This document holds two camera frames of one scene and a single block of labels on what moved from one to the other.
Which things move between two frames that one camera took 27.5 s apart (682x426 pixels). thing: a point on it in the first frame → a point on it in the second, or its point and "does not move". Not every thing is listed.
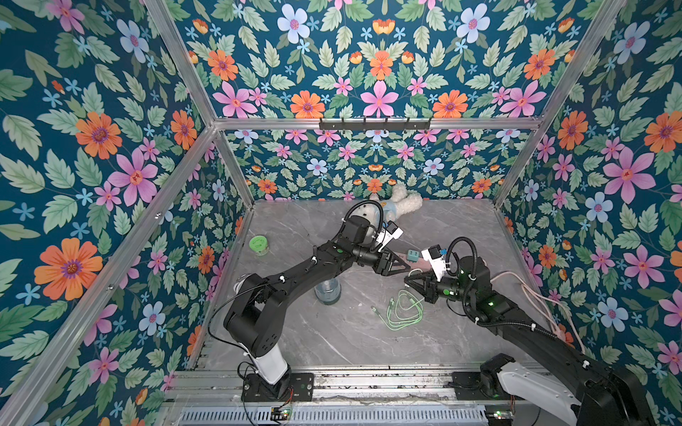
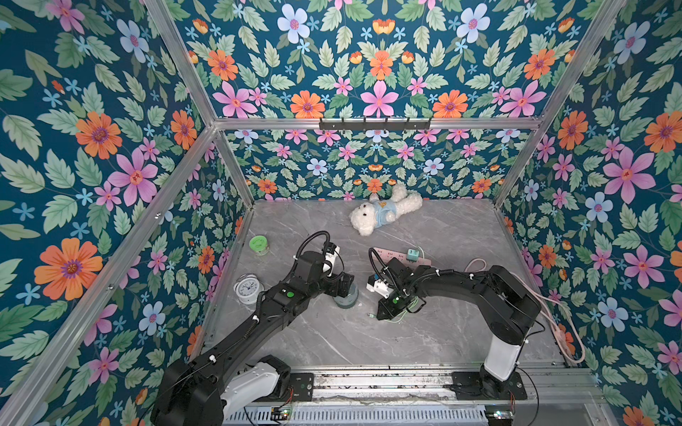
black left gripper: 396,262 → 344,286
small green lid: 258,244 does not move
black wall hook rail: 374,125 does not move
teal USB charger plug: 413,256 does not move
